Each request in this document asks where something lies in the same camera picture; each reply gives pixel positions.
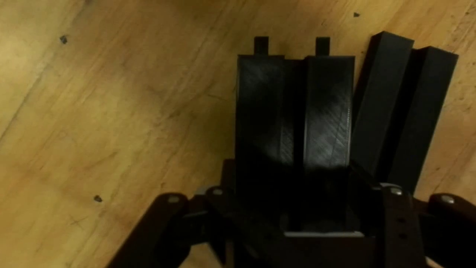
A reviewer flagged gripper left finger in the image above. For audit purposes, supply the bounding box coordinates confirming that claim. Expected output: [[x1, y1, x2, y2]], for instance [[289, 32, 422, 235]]
[[107, 159, 261, 268]]

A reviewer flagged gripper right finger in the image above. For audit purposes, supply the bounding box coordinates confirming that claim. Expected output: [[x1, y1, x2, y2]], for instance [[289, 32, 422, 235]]
[[349, 163, 476, 268]]

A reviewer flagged black channel block with tabs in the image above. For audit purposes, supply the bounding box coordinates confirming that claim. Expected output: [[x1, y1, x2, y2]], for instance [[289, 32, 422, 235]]
[[235, 36, 356, 232]]

